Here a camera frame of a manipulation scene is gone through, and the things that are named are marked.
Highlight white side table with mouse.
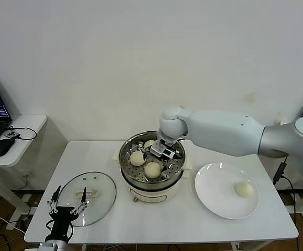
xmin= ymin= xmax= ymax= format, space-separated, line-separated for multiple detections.
xmin=0 ymin=115 xmax=48 ymax=232

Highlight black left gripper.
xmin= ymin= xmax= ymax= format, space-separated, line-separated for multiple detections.
xmin=44 ymin=185 xmax=88 ymax=242

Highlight perforated steel steamer basket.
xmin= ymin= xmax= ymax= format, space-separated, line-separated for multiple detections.
xmin=119 ymin=131 xmax=187 ymax=189

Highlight black dongle cable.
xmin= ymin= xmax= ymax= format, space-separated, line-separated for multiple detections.
xmin=7 ymin=126 xmax=38 ymax=141

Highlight black computer mouse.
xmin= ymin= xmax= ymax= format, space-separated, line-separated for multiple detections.
xmin=0 ymin=138 xmax=15 ymax=157

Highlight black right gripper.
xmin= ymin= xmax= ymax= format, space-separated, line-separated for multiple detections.
xmin=140 ymin=138 xmax=182 ymax=171

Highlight cream electric cooker base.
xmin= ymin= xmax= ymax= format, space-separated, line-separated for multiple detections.
xmin=111 ymin=150 xmax=194 ymax=204

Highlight glass pot lid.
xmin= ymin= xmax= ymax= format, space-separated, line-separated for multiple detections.
xmin=58 ymin=172 xmax=117 ymax=227

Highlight white round plate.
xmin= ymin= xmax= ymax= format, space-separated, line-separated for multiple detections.
xmin=194 ymin=162 xmax=260 ymax=220

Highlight black cable with adapter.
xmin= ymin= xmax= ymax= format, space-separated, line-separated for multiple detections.
xmin=272 ymin=155 xmax=298 ymax=215

